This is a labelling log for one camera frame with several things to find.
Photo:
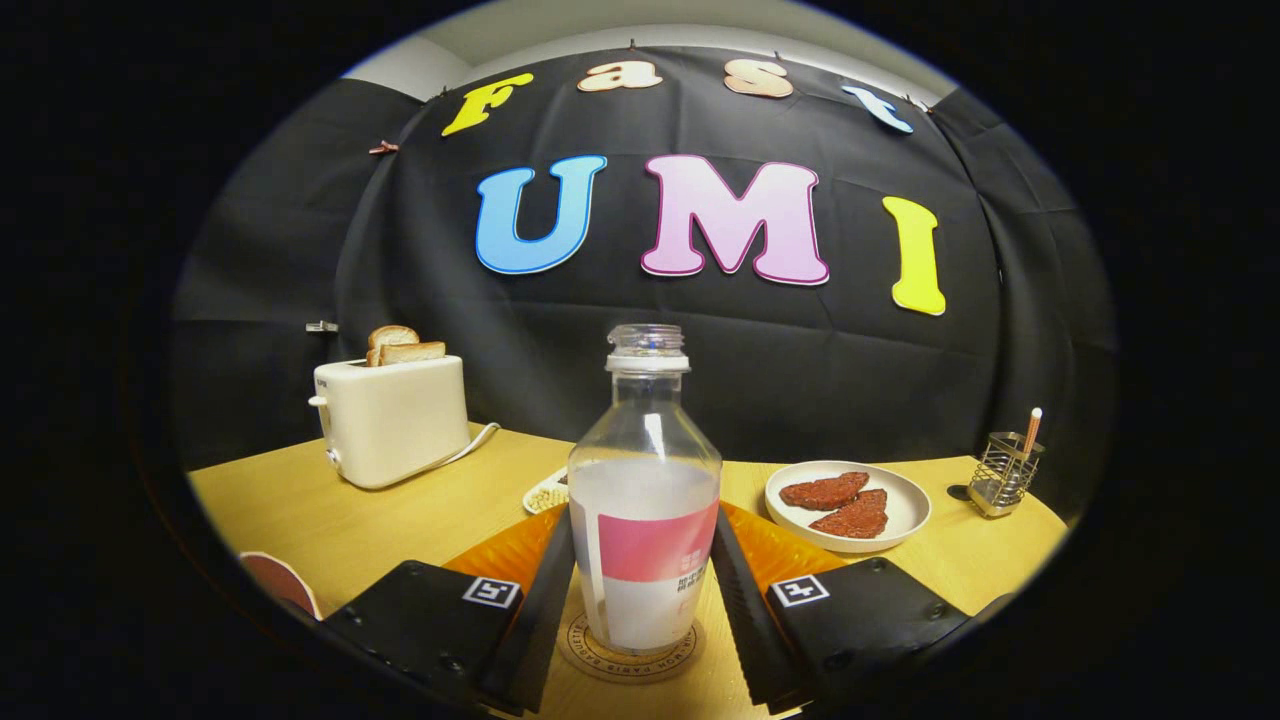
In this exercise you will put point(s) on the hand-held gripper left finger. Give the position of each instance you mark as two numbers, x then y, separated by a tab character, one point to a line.
535	630

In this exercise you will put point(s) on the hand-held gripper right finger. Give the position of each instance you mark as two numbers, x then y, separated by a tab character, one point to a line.
745	630

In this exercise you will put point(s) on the round wooden coaster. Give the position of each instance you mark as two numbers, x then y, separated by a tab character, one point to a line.
640	668

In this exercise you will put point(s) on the clear juice bottle red label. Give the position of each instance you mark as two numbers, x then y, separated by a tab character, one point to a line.
640	500

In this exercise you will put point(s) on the white divided dish with beans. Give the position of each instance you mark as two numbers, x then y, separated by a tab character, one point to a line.
545	497

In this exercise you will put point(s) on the brown meat patty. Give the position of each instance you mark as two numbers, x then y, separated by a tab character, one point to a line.
855	518
825	490

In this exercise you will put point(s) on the white round plate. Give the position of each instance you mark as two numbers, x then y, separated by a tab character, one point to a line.
905	505

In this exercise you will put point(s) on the wooden table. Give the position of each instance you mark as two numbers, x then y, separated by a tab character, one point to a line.
330	520

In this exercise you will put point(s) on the cream toaster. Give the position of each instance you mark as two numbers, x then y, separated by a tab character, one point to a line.
395	425

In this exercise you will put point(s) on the toast slice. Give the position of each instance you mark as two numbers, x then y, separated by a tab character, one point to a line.
392	334
415	353

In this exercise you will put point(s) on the orange stick with white tip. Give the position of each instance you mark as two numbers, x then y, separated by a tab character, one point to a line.
1032	428

